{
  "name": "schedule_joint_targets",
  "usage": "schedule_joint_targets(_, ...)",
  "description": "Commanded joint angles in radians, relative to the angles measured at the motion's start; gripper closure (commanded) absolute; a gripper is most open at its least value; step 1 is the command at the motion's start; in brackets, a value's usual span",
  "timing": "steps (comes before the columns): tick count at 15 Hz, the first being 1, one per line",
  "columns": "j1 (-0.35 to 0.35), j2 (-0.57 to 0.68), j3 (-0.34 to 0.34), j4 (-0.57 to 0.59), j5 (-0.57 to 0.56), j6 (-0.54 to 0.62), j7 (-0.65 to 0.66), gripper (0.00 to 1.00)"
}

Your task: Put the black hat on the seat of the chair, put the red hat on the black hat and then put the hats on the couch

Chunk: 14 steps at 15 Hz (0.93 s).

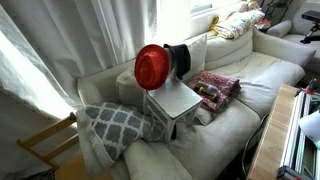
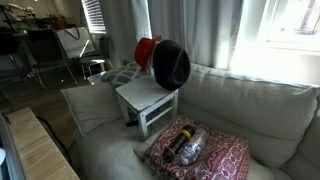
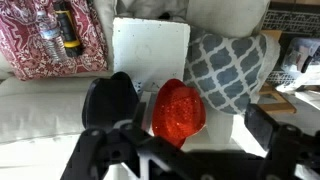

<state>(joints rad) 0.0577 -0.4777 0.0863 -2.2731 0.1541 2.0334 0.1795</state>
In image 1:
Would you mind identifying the red sparkly hat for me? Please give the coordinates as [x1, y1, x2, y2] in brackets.
[134, 44, 170, 90]

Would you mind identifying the black felt hat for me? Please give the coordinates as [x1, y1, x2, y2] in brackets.
[163, 44, 191, 80]

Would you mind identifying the small white wooden chair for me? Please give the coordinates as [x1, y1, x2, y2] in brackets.
[143, 79, 202, 142]

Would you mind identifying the clear plastic water bottle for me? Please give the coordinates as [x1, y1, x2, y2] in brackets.
[198, 81, 218, 94]

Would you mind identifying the black yellow flashlight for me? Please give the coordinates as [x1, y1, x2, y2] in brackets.
[194, 86, 219, 102]

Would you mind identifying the red patterned folded cloth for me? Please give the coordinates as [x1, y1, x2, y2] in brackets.
[187, 70, 241, 113]

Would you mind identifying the grey white patterned pillow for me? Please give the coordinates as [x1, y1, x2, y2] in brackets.
[76, 102, 165, 171]

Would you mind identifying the cream sofa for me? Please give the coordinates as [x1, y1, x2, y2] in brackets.
[78, 30, 316, 180]

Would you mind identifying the floral cushion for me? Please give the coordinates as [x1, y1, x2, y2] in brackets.
[210, 10, 265, 39]

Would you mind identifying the white curtain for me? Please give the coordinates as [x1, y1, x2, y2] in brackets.
[0, 0, 193, 124]

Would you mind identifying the wooden folding frame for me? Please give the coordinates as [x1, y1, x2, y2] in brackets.
[16, 112, 79, 170]

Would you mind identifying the black camera on stand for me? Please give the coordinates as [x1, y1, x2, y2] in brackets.
[299, 9, 320, 45]

